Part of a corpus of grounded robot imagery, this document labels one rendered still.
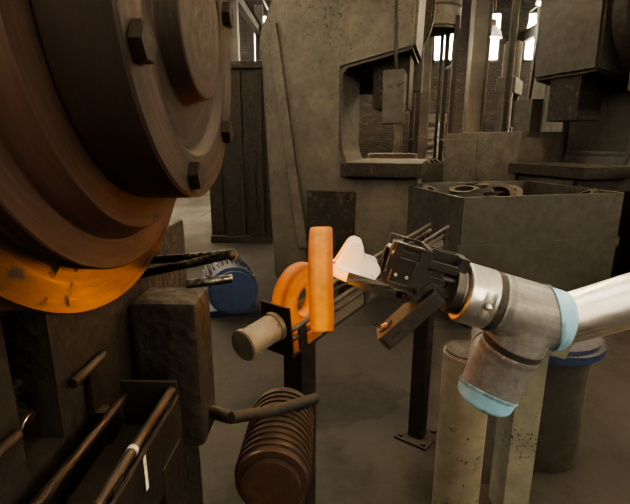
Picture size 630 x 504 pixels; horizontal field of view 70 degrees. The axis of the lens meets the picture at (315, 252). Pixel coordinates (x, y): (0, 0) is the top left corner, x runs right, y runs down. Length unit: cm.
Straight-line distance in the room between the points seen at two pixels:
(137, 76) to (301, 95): 285
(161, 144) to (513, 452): 122
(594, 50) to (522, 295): 326
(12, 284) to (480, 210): 232
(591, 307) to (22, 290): 77
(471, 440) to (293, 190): 225
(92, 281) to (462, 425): 100
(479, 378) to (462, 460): 56
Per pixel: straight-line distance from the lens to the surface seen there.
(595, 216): 296
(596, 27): 388
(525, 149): 424
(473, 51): 938
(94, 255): 38
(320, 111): 309
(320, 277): 59
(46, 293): 37
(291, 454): 81
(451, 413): 123
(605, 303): 85
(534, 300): 69
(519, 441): 136
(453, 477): 133
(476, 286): 66
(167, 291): 72
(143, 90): 31
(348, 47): 310
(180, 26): 36
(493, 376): 74
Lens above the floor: 102
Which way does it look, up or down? 14 degrees down
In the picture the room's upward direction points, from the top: straight up
